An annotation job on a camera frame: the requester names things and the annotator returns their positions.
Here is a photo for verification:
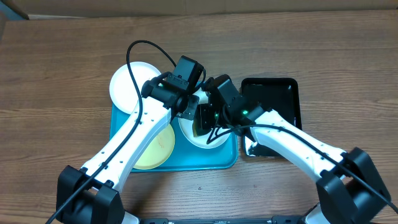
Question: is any teal plastic serving tray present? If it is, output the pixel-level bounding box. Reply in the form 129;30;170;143
109;104;238;172

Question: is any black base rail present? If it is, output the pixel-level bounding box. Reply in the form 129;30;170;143
139;215;304;224

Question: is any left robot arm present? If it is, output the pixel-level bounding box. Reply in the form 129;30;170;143
48;78;201;223

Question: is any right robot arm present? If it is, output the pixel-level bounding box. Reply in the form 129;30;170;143
195;80;397;223

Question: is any white plate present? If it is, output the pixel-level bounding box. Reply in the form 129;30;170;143
178;88;230;149
109;62;161;114

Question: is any black rectangular water tray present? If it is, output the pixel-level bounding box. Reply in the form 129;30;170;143
241;77;302;158

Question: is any green and yellow sponge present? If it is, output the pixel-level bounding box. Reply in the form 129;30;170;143
192;122;206;138

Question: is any yellow-green plate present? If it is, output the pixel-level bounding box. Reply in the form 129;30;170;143
133;124;175;170

